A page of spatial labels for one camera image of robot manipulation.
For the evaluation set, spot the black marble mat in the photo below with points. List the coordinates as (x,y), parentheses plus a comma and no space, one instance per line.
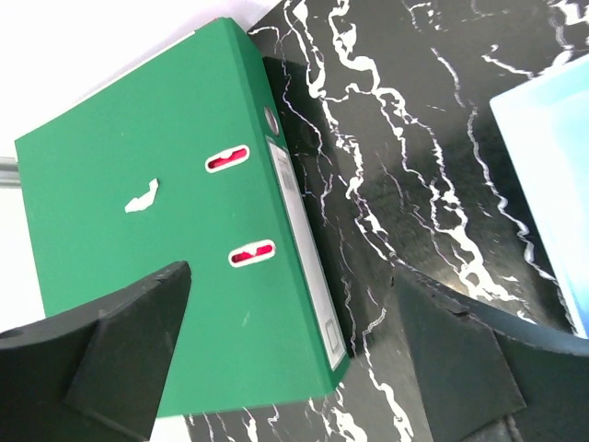
(385,106)

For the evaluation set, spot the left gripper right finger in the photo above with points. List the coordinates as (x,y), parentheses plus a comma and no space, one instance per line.
(486,375)

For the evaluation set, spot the light blue bin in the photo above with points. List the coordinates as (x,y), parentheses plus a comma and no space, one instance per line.
(544,125)

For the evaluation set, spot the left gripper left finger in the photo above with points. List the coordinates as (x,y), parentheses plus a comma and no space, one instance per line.
(95,372)

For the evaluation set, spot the green ring binder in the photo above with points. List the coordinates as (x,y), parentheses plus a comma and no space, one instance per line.
(183,159)

